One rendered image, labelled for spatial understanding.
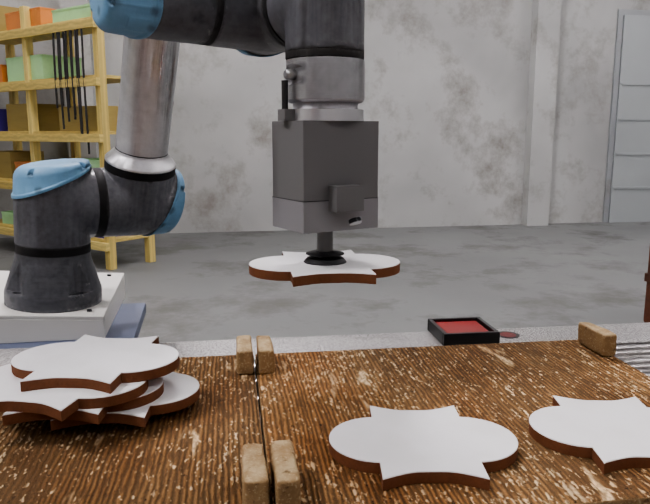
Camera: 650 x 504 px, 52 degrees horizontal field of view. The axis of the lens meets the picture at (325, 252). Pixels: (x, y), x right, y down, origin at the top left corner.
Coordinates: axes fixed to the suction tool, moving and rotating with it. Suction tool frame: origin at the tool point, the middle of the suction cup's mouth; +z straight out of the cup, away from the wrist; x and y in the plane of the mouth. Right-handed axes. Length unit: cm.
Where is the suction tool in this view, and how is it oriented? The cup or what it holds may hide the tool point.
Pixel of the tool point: (324, 273)
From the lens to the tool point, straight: 67.1
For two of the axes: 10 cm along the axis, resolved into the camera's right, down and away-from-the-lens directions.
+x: -5.2, -1.5, 8.4
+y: 8.6, -0.9, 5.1
